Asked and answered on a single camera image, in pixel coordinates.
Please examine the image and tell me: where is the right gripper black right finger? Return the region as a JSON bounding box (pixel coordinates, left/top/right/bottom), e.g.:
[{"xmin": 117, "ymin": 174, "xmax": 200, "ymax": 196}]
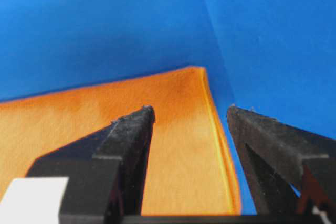
[{"xmin": 227, "ymin": 106, "xmax": 335, "ymax": 215}]

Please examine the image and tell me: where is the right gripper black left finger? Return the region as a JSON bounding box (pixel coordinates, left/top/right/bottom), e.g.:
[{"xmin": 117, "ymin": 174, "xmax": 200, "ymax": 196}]
[{"xmin": 26, "ymin": 106, "xmax": 155, "ymax": 223}]

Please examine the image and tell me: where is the orange towel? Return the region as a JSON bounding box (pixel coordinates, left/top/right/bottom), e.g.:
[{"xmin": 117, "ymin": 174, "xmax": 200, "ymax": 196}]
[{"xmin": 1, "ymin": 67, "xmax": 242, "ymax": 215}]

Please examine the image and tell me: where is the blue table cloth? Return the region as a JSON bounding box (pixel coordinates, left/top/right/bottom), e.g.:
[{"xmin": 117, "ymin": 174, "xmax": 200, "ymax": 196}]
[{"xmin": 1, "ymin": 0, "xmax": 335, "ymax": 214}]

